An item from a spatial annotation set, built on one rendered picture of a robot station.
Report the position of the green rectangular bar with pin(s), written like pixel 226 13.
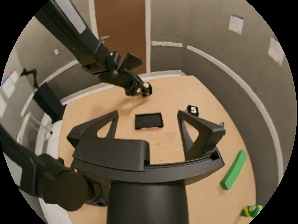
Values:
pixel 234 171

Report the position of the green drink can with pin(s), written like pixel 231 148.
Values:
pixel 251 211

